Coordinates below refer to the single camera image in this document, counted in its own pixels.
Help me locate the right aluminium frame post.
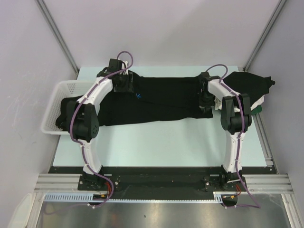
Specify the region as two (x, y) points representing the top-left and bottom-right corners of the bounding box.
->
(242, 0), (288, 72)

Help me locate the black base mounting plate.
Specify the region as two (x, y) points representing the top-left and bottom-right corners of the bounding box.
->
(48, 166), (276, 207)

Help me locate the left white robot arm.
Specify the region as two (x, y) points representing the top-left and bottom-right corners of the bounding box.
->
(66, 58), (133, 190)

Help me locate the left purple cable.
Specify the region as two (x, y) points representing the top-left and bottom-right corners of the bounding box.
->
(45, 51), (134, 216)

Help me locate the left aluminium frame post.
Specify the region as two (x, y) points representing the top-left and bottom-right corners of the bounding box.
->
(35, 0), (80, 75)

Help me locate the white plastic laundry basket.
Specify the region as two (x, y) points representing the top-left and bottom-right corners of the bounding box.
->
(41, 80), (94, 135)

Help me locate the white slotted cable duct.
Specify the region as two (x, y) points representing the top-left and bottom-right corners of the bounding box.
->
(44, 191), (224, 204)

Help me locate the black t-shirt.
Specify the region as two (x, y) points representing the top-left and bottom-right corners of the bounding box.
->
(56, 72), (214, 131)
(224, 72), (276, 103)

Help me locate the aluminium frame post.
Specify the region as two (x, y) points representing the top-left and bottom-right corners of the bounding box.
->
(242, 0), (288, 72)
(35, 0), (80, 75)

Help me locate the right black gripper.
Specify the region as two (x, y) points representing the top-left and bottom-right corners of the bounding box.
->
(198, 91), (214, 113)

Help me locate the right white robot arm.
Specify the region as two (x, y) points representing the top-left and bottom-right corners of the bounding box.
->
(199, 72), (252, 190)

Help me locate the white folded t-shirt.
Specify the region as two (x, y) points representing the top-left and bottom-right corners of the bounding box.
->
(214, 95), (265, 111)

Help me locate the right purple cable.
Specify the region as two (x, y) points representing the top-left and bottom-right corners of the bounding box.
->
(205, 64), (261, 209)

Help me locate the purple cable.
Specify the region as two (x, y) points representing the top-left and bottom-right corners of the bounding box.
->
(45, 51), (134, 216)
(205, 64), (261, 209)

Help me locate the green folded t-shirt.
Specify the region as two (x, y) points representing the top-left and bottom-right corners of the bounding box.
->
(251, 105), (262, 115)

